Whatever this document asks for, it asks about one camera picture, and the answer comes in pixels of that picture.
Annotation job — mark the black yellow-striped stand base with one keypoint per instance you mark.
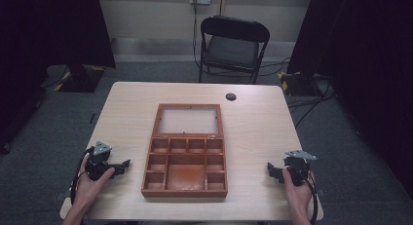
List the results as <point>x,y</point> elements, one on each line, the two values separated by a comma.
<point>298,83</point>

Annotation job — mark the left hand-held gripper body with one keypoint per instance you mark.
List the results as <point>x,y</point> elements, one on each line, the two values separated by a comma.
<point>96,162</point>

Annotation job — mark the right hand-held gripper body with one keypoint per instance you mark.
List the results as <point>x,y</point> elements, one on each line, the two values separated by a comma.
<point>298,166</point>

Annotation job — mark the dark curtain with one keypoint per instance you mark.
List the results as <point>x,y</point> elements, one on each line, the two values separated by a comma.
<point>360,72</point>
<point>48,33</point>

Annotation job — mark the black folding chair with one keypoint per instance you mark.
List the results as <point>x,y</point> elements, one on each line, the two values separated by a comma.
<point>232,49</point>

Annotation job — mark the person's right hand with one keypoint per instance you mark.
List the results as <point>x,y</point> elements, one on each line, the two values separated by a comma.
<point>297,192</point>

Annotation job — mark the brown wooden compartment box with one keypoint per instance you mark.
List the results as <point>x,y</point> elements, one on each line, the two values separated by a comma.
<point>186,151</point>

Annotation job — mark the black table grommet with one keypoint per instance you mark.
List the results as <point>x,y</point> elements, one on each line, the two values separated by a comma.
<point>231,96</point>

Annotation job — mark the person's left hand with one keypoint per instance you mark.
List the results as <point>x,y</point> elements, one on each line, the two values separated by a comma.
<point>92,185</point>

